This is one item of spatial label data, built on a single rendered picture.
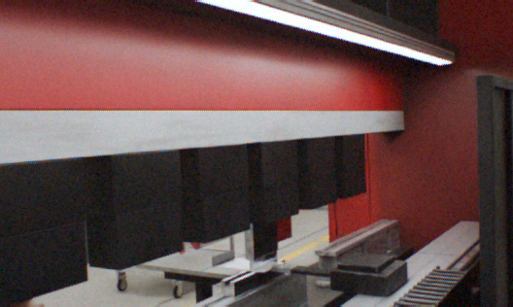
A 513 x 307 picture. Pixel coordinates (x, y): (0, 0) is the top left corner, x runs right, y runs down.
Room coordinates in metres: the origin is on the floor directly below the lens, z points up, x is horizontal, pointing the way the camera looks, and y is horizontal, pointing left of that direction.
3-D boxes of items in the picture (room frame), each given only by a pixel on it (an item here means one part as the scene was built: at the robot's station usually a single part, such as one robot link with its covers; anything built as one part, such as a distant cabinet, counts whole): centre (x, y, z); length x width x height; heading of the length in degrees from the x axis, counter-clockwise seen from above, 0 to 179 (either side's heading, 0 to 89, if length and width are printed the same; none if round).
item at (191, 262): (1.29, 0.12, 1.00); 0.26 x 0.18 x 0.01; 58
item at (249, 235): (1.21, 0.00, 1.05); 0.10 x 0.02 x 0.10; 148
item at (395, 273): (1.11, -0.14, 1.01); 0.26 x 0.12 x 0.05; 58
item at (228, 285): (1.18, 0.01, 0.99); 0.20 x 0.03 x 0.03; 148
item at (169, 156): (0.89, 0.20, 1.18); 0.15 x 0.09 x 0.17; 148
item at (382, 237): (1.67, -0.30, 0.92); 0.50 x 0.06 x 0.10; 148
